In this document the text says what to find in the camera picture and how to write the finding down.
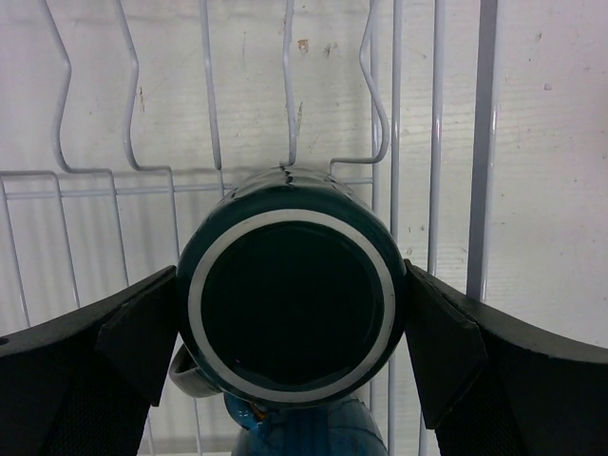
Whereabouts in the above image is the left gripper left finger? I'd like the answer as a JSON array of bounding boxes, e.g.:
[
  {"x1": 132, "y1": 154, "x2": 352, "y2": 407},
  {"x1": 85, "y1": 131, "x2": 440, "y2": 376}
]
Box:
[{"x1": 1, "y1": 266, "x2": 178, "y2": 455}]

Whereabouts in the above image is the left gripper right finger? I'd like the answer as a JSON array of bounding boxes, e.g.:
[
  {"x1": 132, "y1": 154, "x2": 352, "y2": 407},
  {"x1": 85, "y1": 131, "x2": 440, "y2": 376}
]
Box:
[{"x1": 404, "y1": 261, "x2": 607, "y2": 455}]

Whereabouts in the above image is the dark blue mug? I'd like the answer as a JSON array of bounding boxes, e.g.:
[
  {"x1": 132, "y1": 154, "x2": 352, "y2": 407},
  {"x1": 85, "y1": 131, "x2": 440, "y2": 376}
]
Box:
[{"x1": 224, "y1": 393, "x2": 389, "y2": 456}]

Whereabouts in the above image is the dark green mug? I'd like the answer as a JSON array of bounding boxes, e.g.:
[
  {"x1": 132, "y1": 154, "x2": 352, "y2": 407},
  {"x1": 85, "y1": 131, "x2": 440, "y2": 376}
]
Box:
[{"x1": 169, "y1": 166, "x2": 407, "y2": 408}]

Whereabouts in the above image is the white wire dish rack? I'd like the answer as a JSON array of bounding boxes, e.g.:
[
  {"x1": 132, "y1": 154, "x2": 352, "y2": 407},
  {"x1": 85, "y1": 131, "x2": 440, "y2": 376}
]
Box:
[{"x1": 0, "y1": 0, "x2": 504, "y2": 456}]

